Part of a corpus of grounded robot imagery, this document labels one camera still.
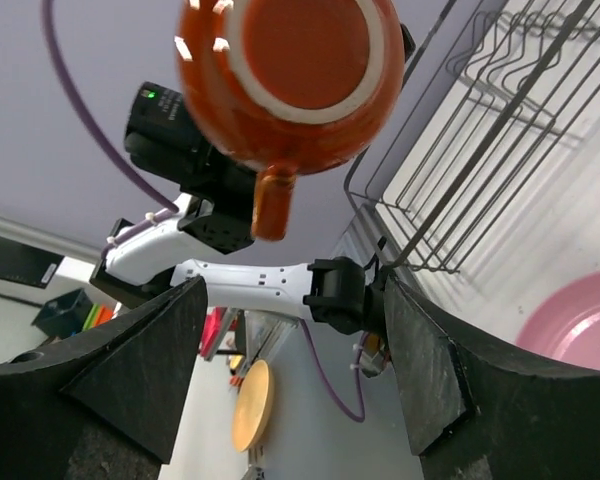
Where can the round wooden board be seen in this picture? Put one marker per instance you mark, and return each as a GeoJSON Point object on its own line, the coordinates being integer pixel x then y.
{"type": "Point", "coordinates": [253, 406]}

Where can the black storage crate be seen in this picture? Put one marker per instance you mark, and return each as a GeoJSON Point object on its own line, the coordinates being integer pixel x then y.
{"type": "Point", "coordinates": [65, 315]}

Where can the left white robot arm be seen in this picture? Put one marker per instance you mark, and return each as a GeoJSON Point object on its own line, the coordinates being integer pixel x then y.
{"type": "Point", "coordinates": [212, 219]}

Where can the pink plastic plate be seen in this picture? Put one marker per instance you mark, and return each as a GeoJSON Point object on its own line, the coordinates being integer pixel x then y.
{"type": "Point", "coordinates": [566, 326]}

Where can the orange ceramic mug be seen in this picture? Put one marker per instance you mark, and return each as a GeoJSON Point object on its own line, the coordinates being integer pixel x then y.
{"type": "Point", "coordinates": [289, 88]}

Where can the wire dish rack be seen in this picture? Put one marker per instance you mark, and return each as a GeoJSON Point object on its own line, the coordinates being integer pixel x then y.
{"type": "Point", "coordinates": [501, 112]}

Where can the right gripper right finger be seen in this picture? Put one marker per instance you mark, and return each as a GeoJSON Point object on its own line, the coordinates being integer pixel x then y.
{"type": "Point", "coordinates": [477, 407]}

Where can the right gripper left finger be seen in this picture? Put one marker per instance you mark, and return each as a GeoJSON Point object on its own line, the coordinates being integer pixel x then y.
{"type": "Point", "coordinates": [106, 403]}

